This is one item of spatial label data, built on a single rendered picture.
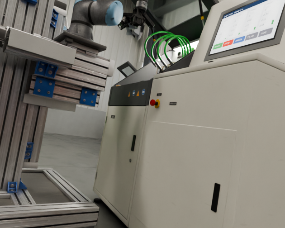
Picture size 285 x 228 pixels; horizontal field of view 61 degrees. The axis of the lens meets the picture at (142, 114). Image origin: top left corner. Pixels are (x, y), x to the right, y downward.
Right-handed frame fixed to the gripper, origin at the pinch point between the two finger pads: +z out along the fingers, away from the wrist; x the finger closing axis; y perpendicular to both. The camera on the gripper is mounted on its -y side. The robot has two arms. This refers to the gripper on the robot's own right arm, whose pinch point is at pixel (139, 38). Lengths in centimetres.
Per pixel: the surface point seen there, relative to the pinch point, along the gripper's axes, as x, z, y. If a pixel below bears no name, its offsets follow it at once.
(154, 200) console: 45, 94, -3
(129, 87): -8.0, 33.2, -2.8
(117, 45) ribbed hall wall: -699, -226, -234
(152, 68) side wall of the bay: -43, 5, -37
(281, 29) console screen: 83, 7, -29
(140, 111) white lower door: 14, 49, -3
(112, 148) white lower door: -19, 78, -3
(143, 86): 13.1, 33.7, -2.8
